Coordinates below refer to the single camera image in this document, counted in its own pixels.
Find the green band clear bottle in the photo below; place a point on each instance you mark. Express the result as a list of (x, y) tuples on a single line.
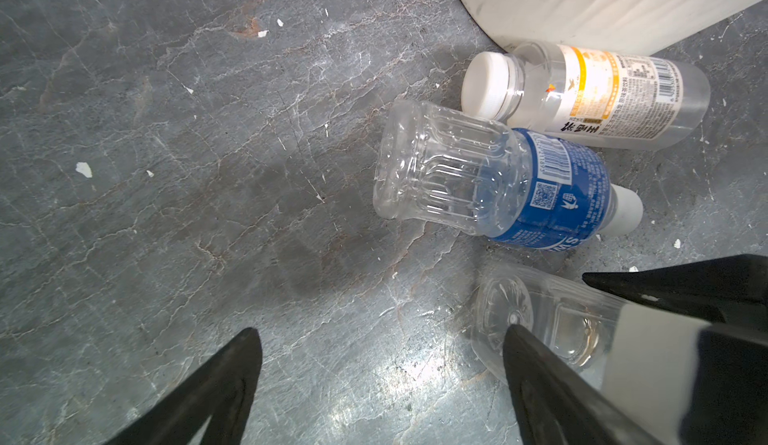
[(575, 322)]

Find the orange white label bottle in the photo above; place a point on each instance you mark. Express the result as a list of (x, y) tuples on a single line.
[(594, 98)]

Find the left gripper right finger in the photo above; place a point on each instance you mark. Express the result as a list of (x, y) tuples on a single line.
[(554, 405)]

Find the small blue label bottle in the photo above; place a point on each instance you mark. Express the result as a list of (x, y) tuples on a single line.
[(513, 186)]

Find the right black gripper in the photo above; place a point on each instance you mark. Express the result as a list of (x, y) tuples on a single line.
[(729, 290)]

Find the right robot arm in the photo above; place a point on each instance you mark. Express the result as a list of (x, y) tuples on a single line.
[(689, 358)]

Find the cream ribbed trash bin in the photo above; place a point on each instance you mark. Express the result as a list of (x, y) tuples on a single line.
[(638, 27)]

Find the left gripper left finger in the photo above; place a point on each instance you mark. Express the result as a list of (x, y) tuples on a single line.
[(217, 399)]

